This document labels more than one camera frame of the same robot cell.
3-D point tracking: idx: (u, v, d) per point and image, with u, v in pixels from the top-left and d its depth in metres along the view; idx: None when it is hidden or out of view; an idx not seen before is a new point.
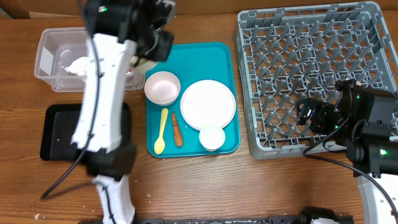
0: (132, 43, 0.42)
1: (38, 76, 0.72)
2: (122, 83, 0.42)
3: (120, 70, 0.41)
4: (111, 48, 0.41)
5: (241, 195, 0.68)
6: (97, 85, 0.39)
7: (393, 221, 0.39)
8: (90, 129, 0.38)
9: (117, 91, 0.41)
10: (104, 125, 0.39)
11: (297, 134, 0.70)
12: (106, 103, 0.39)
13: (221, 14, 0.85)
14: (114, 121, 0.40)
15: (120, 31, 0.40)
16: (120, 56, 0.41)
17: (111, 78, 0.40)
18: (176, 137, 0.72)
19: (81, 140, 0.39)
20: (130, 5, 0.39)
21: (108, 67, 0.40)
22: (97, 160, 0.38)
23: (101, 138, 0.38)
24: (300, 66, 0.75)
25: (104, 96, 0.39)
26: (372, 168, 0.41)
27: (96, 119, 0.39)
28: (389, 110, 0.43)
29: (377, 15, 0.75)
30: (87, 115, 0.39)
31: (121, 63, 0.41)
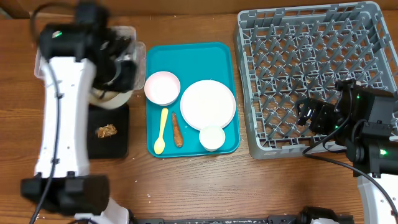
0: (89, 63, 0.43)
1: (38, 76, 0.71)
2: (83, 103, 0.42)
3: (81, 90, 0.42)
4: (67, 71, 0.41)
5: (241, 195, 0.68)
6: (58, 106, 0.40)
7: (393, 221, 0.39)
8: (54, 155, 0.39)
9: (79, 112, 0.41)
10: (69, 147, 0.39)
11: (297, 134, 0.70)
12: (68, 126, 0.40)
13: (221, 14, 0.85)
14: (79, 142, 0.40)
15: (77, 51, 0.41)
16: (79, 75, 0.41)
17: (71, 99, 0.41)
18: (176, 137, 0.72)
19: (46, 168, 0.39)
20: (84, 32, 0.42)
21: (67, 88, 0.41)
22: (66, 190, 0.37)
23: (67, 162, 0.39)
24: (300, 66, 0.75)
25: (64, 119, 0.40)
26: (372, 168, 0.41)
27: (60, 144, 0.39)
28: (389, 110, 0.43)
29: (377, 15, 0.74)
30: (50, 142, 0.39)
31: (81, 83, 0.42)
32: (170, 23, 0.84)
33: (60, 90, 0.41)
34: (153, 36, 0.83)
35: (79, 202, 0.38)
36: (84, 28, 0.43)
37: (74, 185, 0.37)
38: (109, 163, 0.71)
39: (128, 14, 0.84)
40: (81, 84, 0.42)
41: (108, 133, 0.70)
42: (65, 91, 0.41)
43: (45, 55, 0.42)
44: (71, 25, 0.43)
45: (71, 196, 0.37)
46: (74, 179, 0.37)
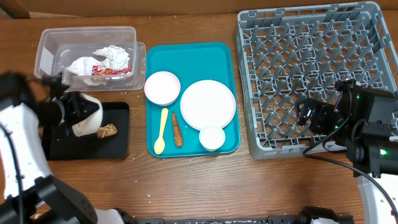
0: (28, 107, 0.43)
1: (39, 76, 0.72)
2: (33, 134, 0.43)
3: (30, 129, 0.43)
4: (10, 117, 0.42)
5: (241, 195, 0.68)
6: (9, 143, 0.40)
7: (393, 221, 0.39)
8: (17, 173, 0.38)
9: (31, 139, 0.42)
10: (29, 163, 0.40)
11: (297, 134, 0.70)
12: (23, 151, 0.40)
13: (221, 14, 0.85)
14: (37, 156, 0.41)
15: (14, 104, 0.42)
16: (22, 114, 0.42)
17: (20, 137, 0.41)
18: (176, 137, 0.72)
19: (13, 190, 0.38)
20: (14, 92, 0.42)
21: (15, 127, 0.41)
22: (41, 196, 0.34)
23: (33, 174, 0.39)
24: (300, 66, 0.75)
25: (18, 148, 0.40)
26: (372, 168, 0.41)
27: (20, 162, 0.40)
28: (389, 110, 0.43)
29: (377, 15, 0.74)
30: (9, 169, 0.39)
31: (25, 120, 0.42)
32: (170, 23, 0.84)
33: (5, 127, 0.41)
34: (153, 36, 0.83)
35: (60, 210, 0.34)
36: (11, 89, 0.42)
37: (43, 183, 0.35)
38: (109, 163, 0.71)
39: (128, 14, 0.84)
40: (25, 121, 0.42)
41: (109, 133, 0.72)
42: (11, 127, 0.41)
43: None
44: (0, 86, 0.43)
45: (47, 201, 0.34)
46: (45, 180, 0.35)
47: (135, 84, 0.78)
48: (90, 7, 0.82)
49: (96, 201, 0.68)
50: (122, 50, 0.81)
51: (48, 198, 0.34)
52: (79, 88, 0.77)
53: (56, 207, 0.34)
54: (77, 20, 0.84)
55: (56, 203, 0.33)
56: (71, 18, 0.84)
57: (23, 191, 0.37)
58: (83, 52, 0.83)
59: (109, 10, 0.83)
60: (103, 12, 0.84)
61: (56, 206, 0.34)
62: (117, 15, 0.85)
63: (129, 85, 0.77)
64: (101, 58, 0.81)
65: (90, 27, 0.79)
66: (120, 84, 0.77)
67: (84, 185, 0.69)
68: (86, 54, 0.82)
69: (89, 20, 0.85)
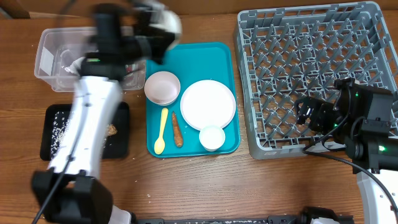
0: (114, 82, 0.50)
1: (38, 76, 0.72)
2: (107, 111, 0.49)
3: (109, 101, 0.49)
4: (97, 85, 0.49)
5: (241, 195, 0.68)
6: (84, 113, 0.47)
7: (393, 216, 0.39)
8: (71, 153, 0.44)
9: (102, 118, 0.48)
10: (86, 149, 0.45)
11: (297, 134, 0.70)
12: (89, 133, 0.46)
13: (221, 14, 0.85)
14: (96, 145, 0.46)
15: (109, 56, 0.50)
16: (102, 101, 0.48)
17: (97, 110, 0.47)
18: (177, 137, 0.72)
19: (60, 165, 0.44)
20: (116, 48, 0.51)
21: (97, 101, 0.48)
22: (75, 190, 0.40)
23: (81, 160, 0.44)
24: (300, 66, 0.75)
25: (88, 122, 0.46)
26: (372, 164, 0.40)
27: (79, 144, 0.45)
28: (388, 107, 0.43)
29: (377, 15, 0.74)
30: (69, 142, 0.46)
31: (109, 95, 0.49)
32: None
33: (54, 167, 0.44)
34: None
35: (83, 207, 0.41)
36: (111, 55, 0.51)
37: (84, 184, 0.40)
38: (109, 163, 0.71)
39: None
40: (104, 105, 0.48)
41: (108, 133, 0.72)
42: (65, 155, 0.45)
43: (106, 73, 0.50)
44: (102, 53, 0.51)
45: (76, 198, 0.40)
46: (85, 178, 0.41)
47: (135, 84, 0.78)
48: (90, 8, 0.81)
49: None
50: None
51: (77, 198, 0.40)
52: None
53: (81, 205, 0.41)
54: (76, 20, 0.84)
55: (83, 203, 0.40)
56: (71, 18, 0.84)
57: (66, 172, 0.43)
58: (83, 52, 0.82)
59: None
60: None
61: (81, 205, 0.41)
62: None
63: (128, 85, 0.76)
64: None
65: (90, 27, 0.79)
66: None
67: None
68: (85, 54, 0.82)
69: (89, 19, 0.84)
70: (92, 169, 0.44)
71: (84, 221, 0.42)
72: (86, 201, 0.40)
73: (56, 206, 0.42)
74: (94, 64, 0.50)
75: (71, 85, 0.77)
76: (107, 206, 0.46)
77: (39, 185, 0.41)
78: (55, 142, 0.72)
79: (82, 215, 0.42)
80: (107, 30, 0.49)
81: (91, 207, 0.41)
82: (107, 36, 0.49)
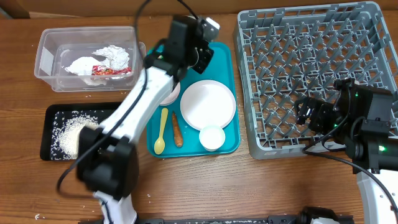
0: (170, 83, 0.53)
1: (38, 76, 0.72)
2: (157, 99, 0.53)
3: (161, 90, 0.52)
4: (158, 76, 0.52)
5: (241, 195, 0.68)
6: (140, 94, 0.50)
7: (393, 216, 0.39)
8: (122, 119, 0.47)
9: (153, 102, 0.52)
10: (134, 121, 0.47)
11: (297, 134, 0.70)
12: (139, 111, 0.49)
13: (221, 14, 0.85)
14: (141, 123, 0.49)
15: (175, 60, 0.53)
16: (156, 90, 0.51)
17: (152, 95, 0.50)
18: (176, 137, 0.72)
19: (107, 126, 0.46)
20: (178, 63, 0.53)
21: (152, 88, 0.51)
22: (117, 147, 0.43)
23: (127, 129, 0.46)
24: (300, 66, 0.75)
25: (141, 102, 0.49)
26: (372, 164, 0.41)
27: (130, 116, 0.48)
28: (388, 107, 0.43)
29: (377, 15, 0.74)
30: (122, 112, 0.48)
31: (163, 86, 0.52)
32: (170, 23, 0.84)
33: (102, 126, 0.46)
34: (153, 36, 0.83)
35: (117, 167, 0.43)
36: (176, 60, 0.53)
37: (126, 145, 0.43)
38: None
39: (128, 14, 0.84)
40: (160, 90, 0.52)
41: None
42: (114, 121, 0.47)
43: (165, 68, 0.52)
44: (170, 56, 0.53)
45: (115, 155, 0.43)
46: (127, 141, 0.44)
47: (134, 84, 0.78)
48: (90, 7, 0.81)
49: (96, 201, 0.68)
50: (122, 50, 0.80)
51: (115, 155, 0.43)
52: (79, 88, 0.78)
53: (116, 165, 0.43)
54: (76, 20, 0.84)
55: (119, 162, 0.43)
56: (71, 18, 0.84)
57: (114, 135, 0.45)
58: (84, 52, 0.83)
59: (109, 10, 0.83)
60: (102, 12, 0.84)
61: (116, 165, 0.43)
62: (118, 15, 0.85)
63: (129, 85, 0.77)
64: (101, 58, 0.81)
65: (90, 27, 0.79)
66: (120, 84, 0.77)
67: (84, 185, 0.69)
68: (85, 54, 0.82)
69: (89, 19, 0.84)
70: (134, 139, 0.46)
71: (111, 183, 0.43)
72: (123, 162, 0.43)
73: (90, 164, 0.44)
74: (160, 60, 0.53)
75: (72, 85, 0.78)
76: (131, 180, 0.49)
77: (86, 137, 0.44)
78: (55, 142, 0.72)
79: (112, 177, 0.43)
80: (183, 35, 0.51)
81: (125, 168, 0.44)
82: (181, 42, 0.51)
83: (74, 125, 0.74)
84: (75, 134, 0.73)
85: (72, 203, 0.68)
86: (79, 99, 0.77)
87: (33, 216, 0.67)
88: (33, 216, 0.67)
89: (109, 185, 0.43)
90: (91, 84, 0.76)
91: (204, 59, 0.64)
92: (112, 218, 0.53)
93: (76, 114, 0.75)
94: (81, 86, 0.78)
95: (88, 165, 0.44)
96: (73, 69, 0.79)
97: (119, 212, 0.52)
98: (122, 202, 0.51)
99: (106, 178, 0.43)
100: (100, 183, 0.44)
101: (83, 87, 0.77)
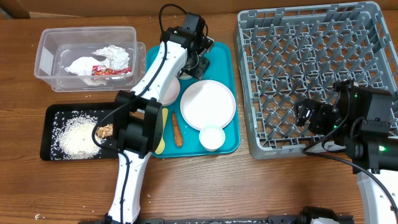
0: (185, 56, 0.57)
1: (38, 76, 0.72)
2: (175, 69, 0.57)
3: (179, 60, 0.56)
4: (176, 46, 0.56)
5: (241, 195, 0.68)
6: (161, 65, 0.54)
7: (393, 217, 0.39)
8: (148, 84, 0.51)
9: (172, 73, 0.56)
10: (158, 86, 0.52)
11: (297, 134, 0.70)
12: (161, 77, 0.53)
13: (221, 14, 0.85)
14: (163, 89, 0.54)
15: (188, 37, 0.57)
16: (175, 59, 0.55)
17: (171, 65, 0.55)
18: (176, 137, 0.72)
19: (137, 90, 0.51)
20: (190, 38, 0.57)
21: (171, 58, 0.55)
22: (147, 108, 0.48)
23: (153, 94, 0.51)
24: (300, 66, 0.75)
25: (163, 70, 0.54)
26: (372, 164, 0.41)
27: (154, 81, 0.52)
28: (387, 108, 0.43)
29: (377, 15, 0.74)
30: (147, 78, 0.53)
31: (180, 57, 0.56)
32: (170, 22, 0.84)
33: (133, 91, 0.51)
34: (153, 35, 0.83)
35: (147, 125, 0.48)
36: (190, 36, 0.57)
37: (155, 107, 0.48)
38: (109, 163, 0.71)
39: (128, 14, 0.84)
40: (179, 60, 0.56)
41: (108, 133, 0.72)
42: (142, 86, 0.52)
43: (180, 43, 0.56)
44: (184, 33, 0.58)
45: (145, 114, 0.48)
46: (155, 103, 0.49)
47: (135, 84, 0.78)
48: (90, 7, 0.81)
49: (96, 201, 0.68)
50: (122, 50, 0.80)
51: (145, 115, 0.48)
52: (79, 88, 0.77)
53: (146, 124, 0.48)
54: (76, 20, 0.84)
55: (149, 120, 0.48)
56: (71, 18, 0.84)
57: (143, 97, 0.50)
58: (83, 52, 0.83)
59: (109, 10, 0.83)
60: (102, 12, 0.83)
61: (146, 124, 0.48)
62: (118, 15, 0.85)
63: (129, 85, 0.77)
64: (101, 58, 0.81)
65: (90, 27, 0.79)
66: (120, 84, 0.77)
67: (84, 186, 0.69)
68: (85, 54, 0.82)
69: (89, 19, 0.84)
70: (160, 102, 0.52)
71: (143, 139, 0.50)
72: (153, 121, 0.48)
73: (124, 122, 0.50)
74: (175, 35, 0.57)
75: (72, 85, 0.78)
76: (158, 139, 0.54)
77: (118, 98, 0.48)
78: (55, 142, 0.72)
79: (142, 132, 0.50)
80: (195, 25, 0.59)
81: (153, 127, 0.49)
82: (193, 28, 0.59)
83: (74, 125, 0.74)
84: (74, 134, 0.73)
85: (72, 203, 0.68)
86: (79, 99, 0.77)
87: (33, 216, 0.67)
88: (33, 216, 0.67)
89: (142, 140, 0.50)
90: (91, 84, 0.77)
91: (202, 62, 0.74)
92: (125, 194, 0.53)
93: (76, 114, 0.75)
94: (81, 86, 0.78)
95: (123, 122, 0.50)
96: (73, 68, 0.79)
97: (135, 183, 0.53)
98: (141, 170, 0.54)
99: (140, 134, 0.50)
100: (132, 137, 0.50)
101: (83, 87, 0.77)
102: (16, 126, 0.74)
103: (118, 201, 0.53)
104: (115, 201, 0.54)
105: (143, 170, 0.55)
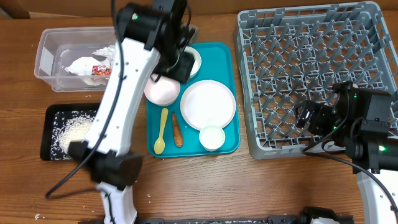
0: (157, 53, 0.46)
1: (39, 76, 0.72)
2: (141, 86, 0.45)
3: (144, 73, 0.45)
4: (136, 52, 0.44)
5: (241, 195, 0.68)
6: (119, 86, 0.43)
7: (393, 216, 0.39)
8: (104, 129, 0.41)
9: (136, 94, 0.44)
10: (117, 127, 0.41)
11: (297, 134, 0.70)
12: (123, 107, 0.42)
13: (221, 14, 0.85)
14: (127, 125, 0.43)
15: (152, 22, 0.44)
16: (137, 74, 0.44)
17: (133, 82, 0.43)
18: (176, 137, 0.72)
19: (92, 139, 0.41)
20: (160, 18, 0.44)
21: (132, 73, 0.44)
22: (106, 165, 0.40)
23: (113, 139, 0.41)
24: (300, 66, 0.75)
25: (122, 94, 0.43)
26: (372, 164, 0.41)
27: (112, 121, 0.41)
28: (386, 108, 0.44)
29: (377, 15, 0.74)
30: (102, 115, 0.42)
31: (145, 68, 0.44)
32: None
33: (87, 140, 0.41)
34: None
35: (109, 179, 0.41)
36: (158, 17, 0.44)
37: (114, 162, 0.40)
38: None
39: None
40: (144, 71, 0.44)
41: None
42: (96, 132, 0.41)
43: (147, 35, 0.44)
44: (148, 14, 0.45)
45: (105, 172, 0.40)
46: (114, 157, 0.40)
47: None
48: (90, 7, 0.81)
49: (96, 201, 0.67)
50: None
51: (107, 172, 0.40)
52: (79, 88, 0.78)
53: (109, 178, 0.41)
54: (76, 20, 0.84)
55: (109, 174, 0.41)
56: (71, 18, 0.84)
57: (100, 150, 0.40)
58: (83, 52, 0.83)
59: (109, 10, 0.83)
60: (102, 12, 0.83)
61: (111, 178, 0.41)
62: None
63: None
64: (101, 59, 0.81)
65: (91, 27, 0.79)
66: None
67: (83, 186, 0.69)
68: (85, 54, 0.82)
69: (89, 19, 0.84)
70: (122, 150, 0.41)
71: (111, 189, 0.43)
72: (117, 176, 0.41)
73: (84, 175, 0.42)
74: (136, 21, 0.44)
75: (72, 85, 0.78)
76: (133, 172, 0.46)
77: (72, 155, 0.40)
78: (55, 142, 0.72)
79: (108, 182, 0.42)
80: (170, 5, 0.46)
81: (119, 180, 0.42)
82: (166, 9, 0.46)
83: (74, 124, 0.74)
84: (74, 134, 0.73)
85: (72, 203, 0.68)
86: (79, 99, 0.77)
87: (33, 216, 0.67)
88: (33, 216, 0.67)
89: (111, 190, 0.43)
90: (91, 84, 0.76)
91: (184, 60, 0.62)
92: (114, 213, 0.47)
93: (76, 114, 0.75)
94: (81, 86, 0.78)
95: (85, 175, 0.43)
96: (73, 68, 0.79)
97: (122, 205, 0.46)
98: (125, 193, 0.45)
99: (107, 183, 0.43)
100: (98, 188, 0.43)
101: (83, 87, 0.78)
102: (17, 126, 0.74)
103: (109, 218, 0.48)
104: (106, 218, 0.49)
105: (128, 191, 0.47)
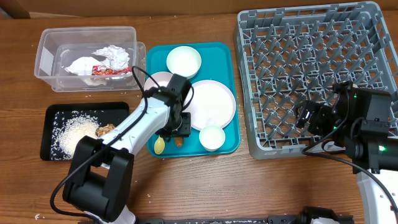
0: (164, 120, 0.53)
1: (39, 76, 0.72)
2: (155, 126, 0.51)
3: (160, 116, 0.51)
4: (158, 104, 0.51)
5: (241, 195, 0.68)
6: (140, 117, 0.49)
7: (393, 216, 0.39)
8: (121, 134, 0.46)
9: (150, 129, 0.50)
10: (132, 137, 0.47)
11: (297, 134, 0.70)
12: (138, 130, 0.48)
13: (221, 14, 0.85)
14: (137, 144, 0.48)
15: (168, 98, 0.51)
16: (155, 116, 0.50)
17: (151, 119, 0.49)
18: (176, 138, 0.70)
19: (107, 138, 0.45)
20: (173, 98, 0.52)
21: (152, 111, 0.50)
22: (115, 160, 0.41)
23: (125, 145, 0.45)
24: (300, 66, 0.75)
25: (141, 124, 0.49)
26: (371, 164, 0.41)
27: (128, 133, 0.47)
28: (385, 108, 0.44)
29: (377, 15, 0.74)
30: (121, 127, 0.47)
31: (161, 114, 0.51)
32: (170, 23, 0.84)
33: (102, 137, 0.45)
34: (154, 35, 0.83)
35: (111, 182, 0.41)
36: (173, 95, 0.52)
37: (124, 158, 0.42)
38: None
39: (128, 14, 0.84)
40: (160, 117, 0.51)
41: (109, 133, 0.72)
42: (113, 135, 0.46)
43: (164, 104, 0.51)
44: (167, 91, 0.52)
45: (112, 168, 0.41)
46: (125, 154, 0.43)
47: (134, 84, 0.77)
48: (90, 7, 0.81)
49: None
50: (122, 50, 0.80)
51: (113, 168, 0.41)
52: (79, 88, 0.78)
53: (109, 182, 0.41)
54: (76, 20, 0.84)
55: (114, 173, 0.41)
56: (71, 18, 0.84)
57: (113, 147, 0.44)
58: (83, 52, 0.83)
59: (109, 10, 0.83)
60: (102, 12, 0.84)
61: (110, 183, 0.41)
62: (118, 15, 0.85)
63: (129, 85, 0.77)
64: (101, 58, 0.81)
65: (90, 27, 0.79)
66: (120, 84, 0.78)
67: None
68: (85, 54, 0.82)
69: (89, 20, 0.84)
70: None
71: (103, 200, 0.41)
72: (118, 180, 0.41)
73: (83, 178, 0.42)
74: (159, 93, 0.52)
75: (72, 85, 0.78)
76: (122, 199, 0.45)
77: (82, 149, 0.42)
78: (55, 142, 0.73)
79: (103, 191, 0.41)
80: (180, 87, 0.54)
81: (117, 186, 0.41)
82: (178, 91, 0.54)
83: (74, 125, 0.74)
84: (74, 134, 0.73)
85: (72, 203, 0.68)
86: (79, 99, 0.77)
87: (34, 216, 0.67)
88: (33, 216, 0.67)
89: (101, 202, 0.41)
90: (91, 84, 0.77)
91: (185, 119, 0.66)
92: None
93: (76, 114, 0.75)
94: (81, 86, 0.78)
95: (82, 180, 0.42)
96: (73, 68, 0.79)
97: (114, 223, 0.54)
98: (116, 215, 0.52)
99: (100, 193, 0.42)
100: (89, 199, 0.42)
101: (83, 87, 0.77)
102: (16, 126, 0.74)
103: None
104: None
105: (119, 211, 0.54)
